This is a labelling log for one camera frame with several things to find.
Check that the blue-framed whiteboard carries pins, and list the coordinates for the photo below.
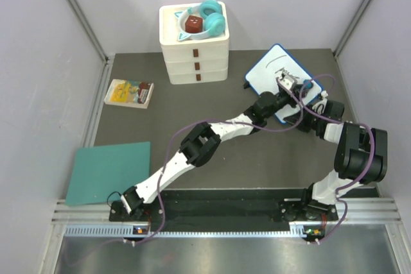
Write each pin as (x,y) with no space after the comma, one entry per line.
(262,77)

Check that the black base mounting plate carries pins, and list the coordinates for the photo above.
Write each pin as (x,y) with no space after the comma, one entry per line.
(227,208)

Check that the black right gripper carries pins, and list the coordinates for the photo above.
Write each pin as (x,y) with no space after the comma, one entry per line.
(306,112)

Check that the teal green mat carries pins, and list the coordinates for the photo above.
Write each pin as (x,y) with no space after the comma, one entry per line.
(100,170)

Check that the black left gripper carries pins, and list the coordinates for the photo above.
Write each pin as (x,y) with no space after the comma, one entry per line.
(296,92)

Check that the yellow illustrated book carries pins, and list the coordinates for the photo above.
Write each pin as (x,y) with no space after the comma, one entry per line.
(128,93)

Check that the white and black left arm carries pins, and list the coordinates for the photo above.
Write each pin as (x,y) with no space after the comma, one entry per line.
(200,144)

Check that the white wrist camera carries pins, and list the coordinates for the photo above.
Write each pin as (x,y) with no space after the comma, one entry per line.
(286,82)
(320,106)

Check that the teal cat-ear headphones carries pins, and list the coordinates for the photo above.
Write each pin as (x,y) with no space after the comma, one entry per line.
(213,21)

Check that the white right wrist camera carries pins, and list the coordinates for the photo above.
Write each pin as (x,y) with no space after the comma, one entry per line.
(320,106)

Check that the blue heart-shaped eraser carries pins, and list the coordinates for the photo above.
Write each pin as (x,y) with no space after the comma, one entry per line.
(308,84)

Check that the white stacked drawer box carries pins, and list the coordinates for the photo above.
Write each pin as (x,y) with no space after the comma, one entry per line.
(192,61)

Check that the dark red cube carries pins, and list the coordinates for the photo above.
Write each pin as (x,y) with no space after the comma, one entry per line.
(193,24)

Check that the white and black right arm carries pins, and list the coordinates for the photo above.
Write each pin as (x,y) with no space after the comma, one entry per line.
(361,159)

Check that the aluminium front rail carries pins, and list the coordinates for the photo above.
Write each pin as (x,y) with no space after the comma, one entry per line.
(360,211)

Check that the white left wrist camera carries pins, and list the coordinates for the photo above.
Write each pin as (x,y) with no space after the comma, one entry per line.
(286,82)

